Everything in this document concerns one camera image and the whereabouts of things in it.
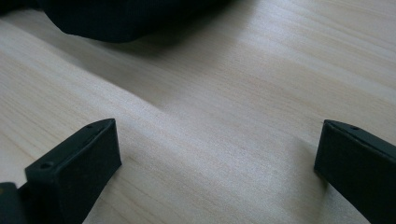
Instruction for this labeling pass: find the dark cloth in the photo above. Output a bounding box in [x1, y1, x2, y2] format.
[0, 0, 233, 44]

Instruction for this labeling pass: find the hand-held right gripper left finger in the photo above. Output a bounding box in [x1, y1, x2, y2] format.
[24, 118, 122, 224]

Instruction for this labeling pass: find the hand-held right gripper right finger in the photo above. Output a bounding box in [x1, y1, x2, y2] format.
[313, 119, 396, 224]

